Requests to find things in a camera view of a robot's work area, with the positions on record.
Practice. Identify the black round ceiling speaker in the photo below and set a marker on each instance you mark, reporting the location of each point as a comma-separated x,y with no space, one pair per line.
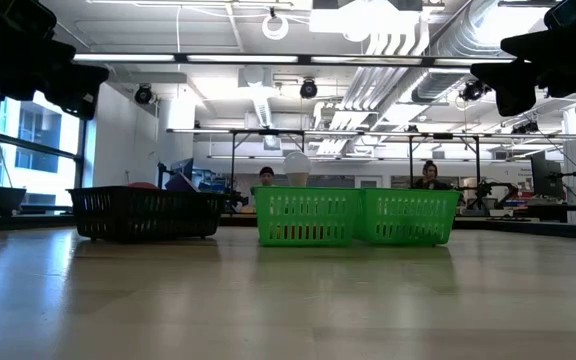
308,89
143,94

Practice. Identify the large glass window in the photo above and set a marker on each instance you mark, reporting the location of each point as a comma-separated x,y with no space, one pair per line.
38,145

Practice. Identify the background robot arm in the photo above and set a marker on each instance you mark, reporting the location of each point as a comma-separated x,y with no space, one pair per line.
488,192

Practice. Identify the black monitor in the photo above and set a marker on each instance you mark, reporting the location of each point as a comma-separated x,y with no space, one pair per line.
543,175

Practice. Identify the black plastic basket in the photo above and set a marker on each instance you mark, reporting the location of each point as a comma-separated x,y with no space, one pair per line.
143,192

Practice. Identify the long ceiling light strip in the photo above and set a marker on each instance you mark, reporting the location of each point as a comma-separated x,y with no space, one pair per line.
218,58

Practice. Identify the white bulb lamp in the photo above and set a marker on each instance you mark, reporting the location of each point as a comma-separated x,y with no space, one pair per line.
297,167

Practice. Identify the green plastic basket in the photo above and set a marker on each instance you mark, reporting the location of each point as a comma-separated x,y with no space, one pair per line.
410,195
305,192

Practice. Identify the black ceiling spotlight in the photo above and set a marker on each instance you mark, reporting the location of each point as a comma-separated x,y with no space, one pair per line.
473,91
525,128

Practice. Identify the black background rig frame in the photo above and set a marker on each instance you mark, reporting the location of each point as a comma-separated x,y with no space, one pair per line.
268,132

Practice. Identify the person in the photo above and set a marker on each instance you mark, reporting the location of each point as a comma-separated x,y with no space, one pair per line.
430,177
266,176

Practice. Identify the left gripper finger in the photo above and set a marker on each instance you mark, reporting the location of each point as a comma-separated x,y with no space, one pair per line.
80,87

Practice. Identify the dark background monitor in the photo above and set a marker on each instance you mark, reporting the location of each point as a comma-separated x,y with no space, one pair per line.
183,166

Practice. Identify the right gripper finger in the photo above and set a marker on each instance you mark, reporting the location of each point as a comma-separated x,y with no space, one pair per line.
510,82

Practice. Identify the silver round air duct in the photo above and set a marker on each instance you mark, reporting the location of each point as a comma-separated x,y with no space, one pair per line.
468,35

